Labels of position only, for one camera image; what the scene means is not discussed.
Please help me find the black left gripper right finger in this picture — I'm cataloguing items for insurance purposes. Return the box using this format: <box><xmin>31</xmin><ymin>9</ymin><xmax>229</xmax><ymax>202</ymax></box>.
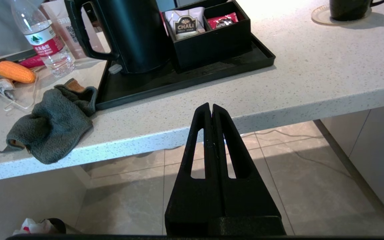
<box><xmin>212</xmin><ymin>104</ymin><xmax>286</xmax><ymax>235</ymax></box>

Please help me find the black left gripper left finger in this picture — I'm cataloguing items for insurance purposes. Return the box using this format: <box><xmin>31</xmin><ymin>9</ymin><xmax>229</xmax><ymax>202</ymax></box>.
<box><xmin>165</xmin><ymin>103</ymin><xmax>220</xmax><ymax>235</ymax></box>

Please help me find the black electric kettle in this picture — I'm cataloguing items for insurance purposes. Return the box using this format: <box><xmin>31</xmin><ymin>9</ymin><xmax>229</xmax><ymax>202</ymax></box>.
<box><xmin>65</xmin><ymin>0</ymin><xmax>171</xmax><ymax>74</ymax></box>

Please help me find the white tea bag packet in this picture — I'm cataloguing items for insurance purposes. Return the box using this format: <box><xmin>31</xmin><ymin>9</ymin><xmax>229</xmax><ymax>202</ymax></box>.
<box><xmin>164</xmin><ymin>7</ymin><xmax>206</xmax><ymax>40</ymax></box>

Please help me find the black serving tray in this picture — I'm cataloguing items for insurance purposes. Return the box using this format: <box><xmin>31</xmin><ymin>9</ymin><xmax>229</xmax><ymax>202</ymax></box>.
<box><xmin>95</xmin><ymin>32</ymin><xmax>276</xmax><ymax>111</ymax></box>

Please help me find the white counter cabinet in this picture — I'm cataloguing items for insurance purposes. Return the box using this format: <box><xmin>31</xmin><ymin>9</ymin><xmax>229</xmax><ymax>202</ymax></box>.
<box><xmin>319</xmin><ymin>102</ymin><xmax>384</xmax><ymax>230</ymax></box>

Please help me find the black waste bin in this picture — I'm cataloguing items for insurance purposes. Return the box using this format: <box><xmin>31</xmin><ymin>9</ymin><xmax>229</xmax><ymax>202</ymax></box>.
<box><xmin>12</xmin><ymin>218</ymin><xmax>67</xmax><ymax>236</ymax></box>

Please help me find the black organizer box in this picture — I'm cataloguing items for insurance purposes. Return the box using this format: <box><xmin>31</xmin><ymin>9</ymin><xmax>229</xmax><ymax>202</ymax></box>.
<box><xmin>162</xmin><ymin>0</ymin><xmax>252</xmax><ymax>72</ymax></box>

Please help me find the grey cloth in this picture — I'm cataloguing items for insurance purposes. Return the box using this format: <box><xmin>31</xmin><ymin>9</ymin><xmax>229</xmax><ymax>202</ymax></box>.
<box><xmin>0</xmin><ymin>85</ymin><xmax>98</xmax><ymax>164</ymax></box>

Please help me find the red drink packet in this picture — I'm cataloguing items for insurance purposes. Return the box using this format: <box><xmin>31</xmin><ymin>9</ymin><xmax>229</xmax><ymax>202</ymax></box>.
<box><xmin>207</xmin><ymin>12</ymin><xmax>239</xmax><ymax>30</ymax></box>

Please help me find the round translucent coaster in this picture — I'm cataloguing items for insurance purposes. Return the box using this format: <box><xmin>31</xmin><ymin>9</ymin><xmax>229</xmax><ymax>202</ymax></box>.
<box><xmin>311</xmin><ymin>4</ymin><xmax>372</xmax><ymax>26</ymax></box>

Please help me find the clear plastic tray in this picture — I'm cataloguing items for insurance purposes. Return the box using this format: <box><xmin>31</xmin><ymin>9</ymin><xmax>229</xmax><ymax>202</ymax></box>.
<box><xmin>0</xmin><ymin>72</ymin><xmax>40</xmax><ymax>112</ymax></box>

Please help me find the red snack packet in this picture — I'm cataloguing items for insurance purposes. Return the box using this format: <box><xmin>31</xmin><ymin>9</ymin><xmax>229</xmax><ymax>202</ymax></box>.
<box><xmin>19</xmin><ymin>55</ymin><xmax>46</xmax><ymax>69</ymax></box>

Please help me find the clear red-capped water bottle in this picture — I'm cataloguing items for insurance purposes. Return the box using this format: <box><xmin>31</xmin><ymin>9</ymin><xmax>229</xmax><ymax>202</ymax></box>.
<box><xmin>10</xmin><ymin>0</ymin><xmax>76</xmax><ymax>79</ymax></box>

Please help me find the black mug white inside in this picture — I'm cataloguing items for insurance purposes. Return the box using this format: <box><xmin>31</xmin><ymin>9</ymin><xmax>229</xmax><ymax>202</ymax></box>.
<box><xmin>329</xmin><ymin>0</ymin><xmax>384</xmax><ymax>21</ymax></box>

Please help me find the orange corn cob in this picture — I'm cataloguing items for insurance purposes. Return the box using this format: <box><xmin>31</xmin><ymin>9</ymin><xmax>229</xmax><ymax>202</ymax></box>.
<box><xmin>0</xmin><ymin>61</ymin><xmax>37</xmax><ymax>84</ymax></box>

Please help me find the crumpled white wrapper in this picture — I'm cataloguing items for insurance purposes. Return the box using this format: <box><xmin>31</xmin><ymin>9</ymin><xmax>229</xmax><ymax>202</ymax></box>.
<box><xmin>0</xmin><ymin>78</ymin><xmax>14</xmax><ymax>100</ymax></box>

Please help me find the dark flat phone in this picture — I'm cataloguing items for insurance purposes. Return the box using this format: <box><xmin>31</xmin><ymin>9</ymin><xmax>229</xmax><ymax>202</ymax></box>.
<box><xmin>0</xmin><ymin>49</ymin><xmax>38</xmax><ymax>64</ymax></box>

